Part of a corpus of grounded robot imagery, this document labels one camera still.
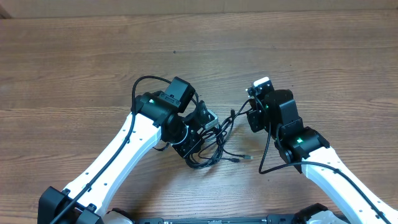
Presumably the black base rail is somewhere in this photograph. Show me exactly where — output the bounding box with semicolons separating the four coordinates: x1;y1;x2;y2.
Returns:
130;216;302;224

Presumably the thick black USB cable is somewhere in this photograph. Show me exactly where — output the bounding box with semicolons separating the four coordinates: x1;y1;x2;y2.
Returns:
185;108;240;170

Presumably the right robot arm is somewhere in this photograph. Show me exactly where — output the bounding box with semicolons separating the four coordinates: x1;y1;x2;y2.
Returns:
247;87;397;223

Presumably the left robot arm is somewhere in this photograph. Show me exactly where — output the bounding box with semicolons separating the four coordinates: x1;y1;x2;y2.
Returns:
37;77;196;224

